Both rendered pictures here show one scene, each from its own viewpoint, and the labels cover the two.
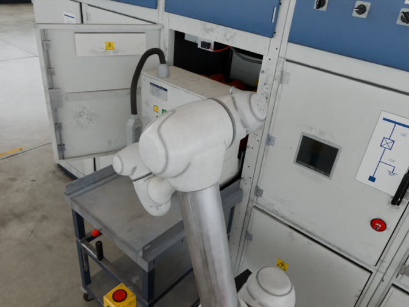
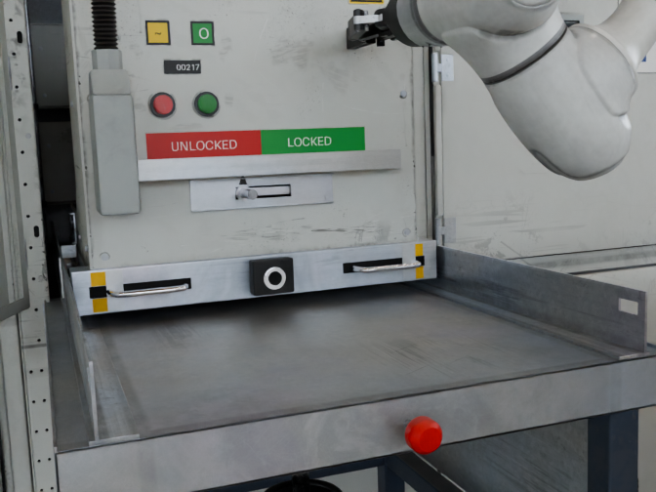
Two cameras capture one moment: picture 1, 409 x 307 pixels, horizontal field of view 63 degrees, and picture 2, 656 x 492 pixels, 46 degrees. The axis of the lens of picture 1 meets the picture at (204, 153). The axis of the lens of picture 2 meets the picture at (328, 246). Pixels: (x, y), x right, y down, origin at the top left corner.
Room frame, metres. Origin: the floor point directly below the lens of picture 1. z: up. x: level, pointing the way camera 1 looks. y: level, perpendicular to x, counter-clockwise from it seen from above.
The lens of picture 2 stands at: (0.77, 1.05, 1.08)
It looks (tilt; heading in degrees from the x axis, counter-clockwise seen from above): 7 degrees down; 303
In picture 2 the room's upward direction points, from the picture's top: 2 degrees counter-clockwise
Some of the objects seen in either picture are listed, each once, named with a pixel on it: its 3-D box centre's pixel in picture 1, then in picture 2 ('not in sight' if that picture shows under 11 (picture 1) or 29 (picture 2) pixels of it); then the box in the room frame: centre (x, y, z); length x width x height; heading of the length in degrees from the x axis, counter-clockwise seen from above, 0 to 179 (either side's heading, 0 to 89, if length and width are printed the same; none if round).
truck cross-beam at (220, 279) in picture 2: not in sight; (265, 272); (1.46, 0.15, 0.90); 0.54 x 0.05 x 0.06; 53
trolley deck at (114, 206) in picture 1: (156, 196); (295, 341); (1.36, 0.22, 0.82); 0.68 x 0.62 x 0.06; 143
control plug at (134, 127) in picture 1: (135, 133); (113, 143); (1.52, 0.37, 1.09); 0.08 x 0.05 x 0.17; 143
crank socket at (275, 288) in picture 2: not in sight; (272, 276); (1.43, 0.17, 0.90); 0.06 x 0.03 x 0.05; 53
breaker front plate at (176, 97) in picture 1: (173, 134); (259, 97); (1.45, 0.16, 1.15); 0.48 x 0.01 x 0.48; 53
